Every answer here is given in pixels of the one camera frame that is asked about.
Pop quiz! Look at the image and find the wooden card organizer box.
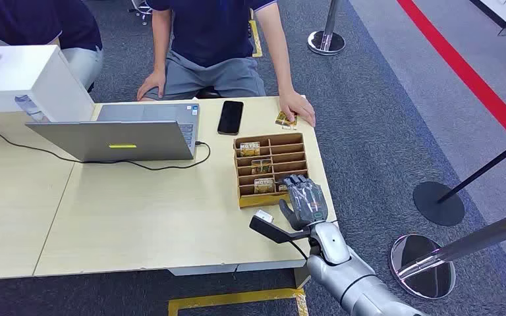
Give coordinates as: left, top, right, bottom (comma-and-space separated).
233, 132, 310, 209

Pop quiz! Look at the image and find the black stanchion post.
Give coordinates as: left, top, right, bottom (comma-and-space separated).
412, 142, 506, 228

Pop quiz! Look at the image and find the person's left hand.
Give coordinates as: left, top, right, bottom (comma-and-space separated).
278, 89, 317, 128

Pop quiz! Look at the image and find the black smartphone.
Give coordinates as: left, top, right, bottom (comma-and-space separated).
216, 100, 244, 136

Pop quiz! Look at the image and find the person's right hand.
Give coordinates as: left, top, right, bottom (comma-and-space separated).
136, 70, 167, 102

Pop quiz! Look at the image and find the chrome stanchion post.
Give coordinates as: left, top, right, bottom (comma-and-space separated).
307, 0, 347, 57
389, 205, 506, 301

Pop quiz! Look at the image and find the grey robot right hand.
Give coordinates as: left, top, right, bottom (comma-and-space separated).
278, 174, 329, 232

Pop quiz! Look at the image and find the office chair base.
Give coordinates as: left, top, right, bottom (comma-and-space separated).
128, 0, 154, 26

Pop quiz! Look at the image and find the person in dark shirt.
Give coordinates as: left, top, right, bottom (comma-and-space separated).
136, 0, 317, 128

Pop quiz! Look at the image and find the silver laptop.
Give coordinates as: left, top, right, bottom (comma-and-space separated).
24, 103, 201, 163

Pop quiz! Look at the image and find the black laptop power cable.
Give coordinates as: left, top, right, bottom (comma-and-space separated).
0, 125, 212, 172

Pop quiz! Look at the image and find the black bracket wrist camera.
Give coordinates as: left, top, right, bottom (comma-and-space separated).
248, 209, 313, 246

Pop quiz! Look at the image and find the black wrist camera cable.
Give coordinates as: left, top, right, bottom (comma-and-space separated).
287, 240, 310, 261

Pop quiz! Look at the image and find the dark stool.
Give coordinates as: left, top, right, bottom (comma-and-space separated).
195, 86, 222, 100

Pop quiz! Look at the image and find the person in light trousers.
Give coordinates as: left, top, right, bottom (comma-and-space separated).
0, 0, 105, 93

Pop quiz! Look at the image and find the white box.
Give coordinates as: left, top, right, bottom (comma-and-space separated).
0, 44, 96, 123

